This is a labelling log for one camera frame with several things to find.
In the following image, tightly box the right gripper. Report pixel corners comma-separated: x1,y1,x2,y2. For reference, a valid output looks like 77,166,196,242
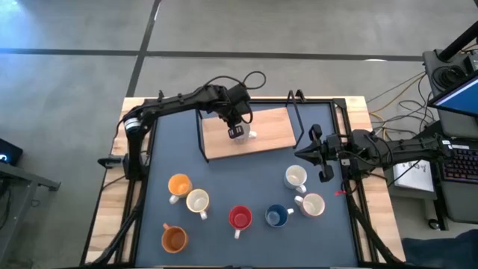
294,123,354,184

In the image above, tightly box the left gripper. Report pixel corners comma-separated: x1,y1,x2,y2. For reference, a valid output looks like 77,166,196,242
218,97,252,140

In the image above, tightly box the green lattice pattern mug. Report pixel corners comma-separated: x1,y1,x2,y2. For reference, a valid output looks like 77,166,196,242
283,164,308,194

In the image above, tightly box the blue and white mug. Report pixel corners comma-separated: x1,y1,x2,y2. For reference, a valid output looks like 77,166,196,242
264,203,295,228

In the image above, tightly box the orange floral pattern mug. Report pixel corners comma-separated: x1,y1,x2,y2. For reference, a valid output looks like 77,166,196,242
167,173,193,205

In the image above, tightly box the yellow mug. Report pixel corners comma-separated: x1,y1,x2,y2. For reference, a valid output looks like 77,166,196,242
185,188,211,221

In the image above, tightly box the red and white mug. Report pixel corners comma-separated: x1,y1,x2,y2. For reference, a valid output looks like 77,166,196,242
228,205,253,240

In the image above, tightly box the plain orange mug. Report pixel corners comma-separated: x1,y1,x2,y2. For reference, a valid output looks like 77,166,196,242
161,223,190,254

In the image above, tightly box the blue-grey table mat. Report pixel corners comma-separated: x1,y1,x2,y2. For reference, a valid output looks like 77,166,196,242
134,102,359,267

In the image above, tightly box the white paper sheet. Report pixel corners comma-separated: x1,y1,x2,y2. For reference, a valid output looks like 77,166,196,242
393,159,436,193

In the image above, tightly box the black backlit keyboard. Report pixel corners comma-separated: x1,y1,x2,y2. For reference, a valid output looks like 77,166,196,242
441,146,478,185

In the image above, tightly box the grey equipment cart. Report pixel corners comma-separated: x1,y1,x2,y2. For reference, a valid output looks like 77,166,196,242
421,48,478,225

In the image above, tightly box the laptop with blue screen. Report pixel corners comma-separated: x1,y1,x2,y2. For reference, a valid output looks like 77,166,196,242
427,70,478,117

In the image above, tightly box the dark blue cloth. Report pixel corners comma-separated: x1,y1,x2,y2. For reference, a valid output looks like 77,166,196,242
401,228,478,269

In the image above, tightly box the black pole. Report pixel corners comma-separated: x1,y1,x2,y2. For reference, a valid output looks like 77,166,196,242
437,22,478,63

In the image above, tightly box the grey side desk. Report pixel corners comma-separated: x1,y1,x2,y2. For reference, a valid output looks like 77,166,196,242
0,161,61,262

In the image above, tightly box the black device with light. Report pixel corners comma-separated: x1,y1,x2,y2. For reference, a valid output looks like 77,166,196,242
0,137,24,167

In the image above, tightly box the wooden shelf rack black frame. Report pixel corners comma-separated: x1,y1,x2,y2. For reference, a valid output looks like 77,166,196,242
195,89,305,164

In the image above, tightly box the pale pink mug white handle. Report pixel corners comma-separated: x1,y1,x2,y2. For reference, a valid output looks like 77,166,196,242
294,192,326,218

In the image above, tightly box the black metal table frame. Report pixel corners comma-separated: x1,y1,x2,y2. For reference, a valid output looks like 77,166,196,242
80,96,406,269

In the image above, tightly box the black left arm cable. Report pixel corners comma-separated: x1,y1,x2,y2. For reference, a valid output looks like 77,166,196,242
203,70,267,125

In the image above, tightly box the small black bracket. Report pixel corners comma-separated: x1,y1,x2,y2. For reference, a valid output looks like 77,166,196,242
97,155,125,169

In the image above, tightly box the coiled black cable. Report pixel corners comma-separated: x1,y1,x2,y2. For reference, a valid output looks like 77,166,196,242
432,65,467,90

